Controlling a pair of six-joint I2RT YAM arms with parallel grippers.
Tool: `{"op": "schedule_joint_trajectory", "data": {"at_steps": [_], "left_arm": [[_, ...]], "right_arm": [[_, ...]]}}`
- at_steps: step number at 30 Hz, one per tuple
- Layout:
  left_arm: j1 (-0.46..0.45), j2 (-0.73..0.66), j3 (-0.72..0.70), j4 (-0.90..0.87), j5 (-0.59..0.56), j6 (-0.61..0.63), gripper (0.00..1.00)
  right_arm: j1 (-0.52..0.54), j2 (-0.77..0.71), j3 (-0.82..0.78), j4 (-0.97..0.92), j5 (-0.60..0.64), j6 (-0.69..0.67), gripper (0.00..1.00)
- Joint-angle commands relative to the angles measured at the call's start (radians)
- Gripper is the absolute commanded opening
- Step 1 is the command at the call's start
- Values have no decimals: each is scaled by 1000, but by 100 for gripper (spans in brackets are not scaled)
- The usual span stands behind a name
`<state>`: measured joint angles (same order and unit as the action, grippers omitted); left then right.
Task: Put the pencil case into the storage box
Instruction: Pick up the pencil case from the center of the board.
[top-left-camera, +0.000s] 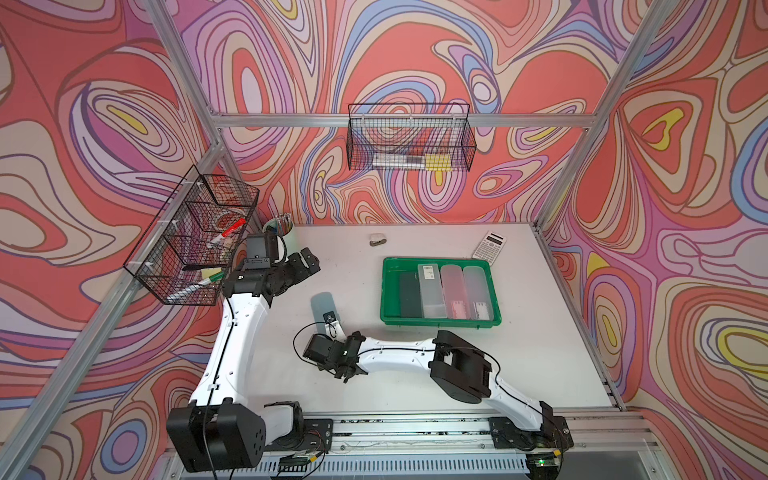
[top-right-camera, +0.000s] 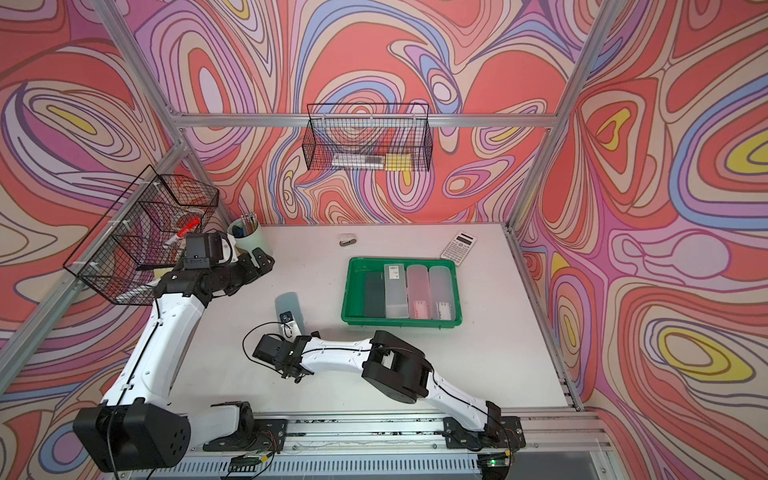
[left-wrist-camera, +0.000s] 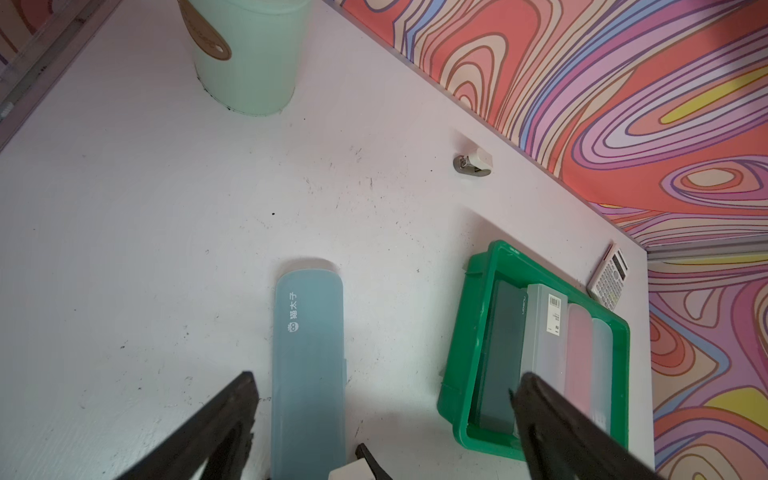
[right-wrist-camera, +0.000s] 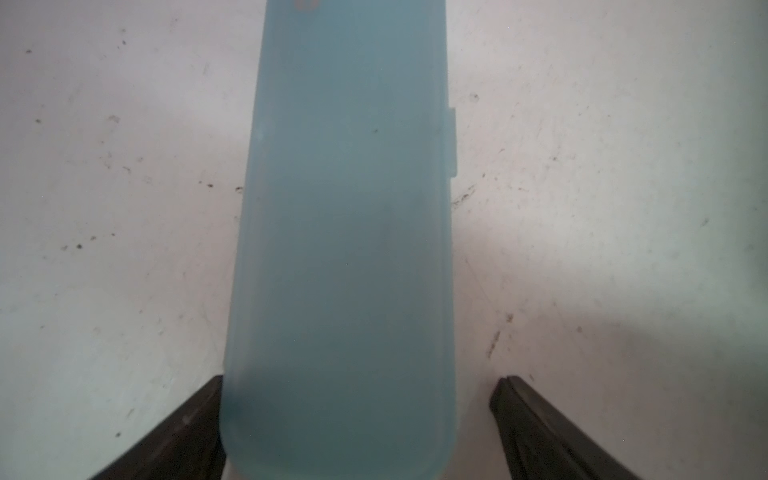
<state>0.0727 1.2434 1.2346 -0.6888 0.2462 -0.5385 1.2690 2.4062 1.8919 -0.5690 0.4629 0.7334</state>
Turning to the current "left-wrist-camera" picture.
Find green plastic storage tray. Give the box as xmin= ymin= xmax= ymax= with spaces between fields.
xmin=437 ymin=240 xmax=631 ymax=461

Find dark green pencil case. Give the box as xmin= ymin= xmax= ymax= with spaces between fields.
xmin=470 ymin=280 xmax=528 ymax=435

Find pink pencil case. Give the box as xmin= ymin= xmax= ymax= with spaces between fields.
xmin=564 ymin=303 xmax=593 ymax=415

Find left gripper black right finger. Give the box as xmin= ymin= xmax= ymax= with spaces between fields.
xmin=509 ymin=372 xmax=659 ymax=479

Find white translucent pencil case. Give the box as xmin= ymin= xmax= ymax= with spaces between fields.
xmin=590 ymin=318 xmax=613 ymax=433

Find teal pencil case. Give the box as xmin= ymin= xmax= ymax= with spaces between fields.
xmin=270 ymin=268 xmax=347 ymax=479

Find white scientific calculator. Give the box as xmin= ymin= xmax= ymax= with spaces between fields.
xmin=587 ymin=243 xmax=629 ymax=311

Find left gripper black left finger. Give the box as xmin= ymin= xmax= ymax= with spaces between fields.
xmin=120 ymin=371 xmax=260 ymax=479

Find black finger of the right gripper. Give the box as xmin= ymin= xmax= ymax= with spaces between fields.
xmin=355 ymin=443 xmax=392 ymax=480

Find clear frosted pencil case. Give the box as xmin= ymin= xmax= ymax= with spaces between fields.
xmin=520 ymin=284 xmax=568 ymax=394

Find green pen cup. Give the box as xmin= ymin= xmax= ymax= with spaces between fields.
xmin=178 ymin=0 xmax=311 ymax=116

